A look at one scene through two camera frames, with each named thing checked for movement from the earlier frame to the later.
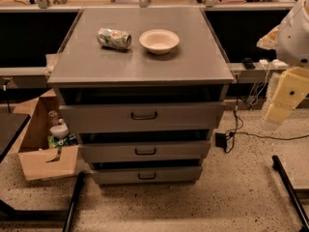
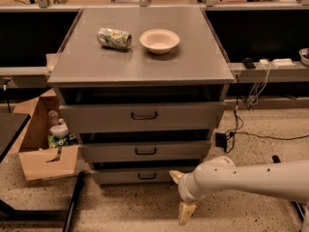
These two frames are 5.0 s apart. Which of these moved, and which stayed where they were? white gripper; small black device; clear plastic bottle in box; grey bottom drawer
Moved: white gripper
Stayed: grey bottom drawer; small black device; clear plastic bottle in box
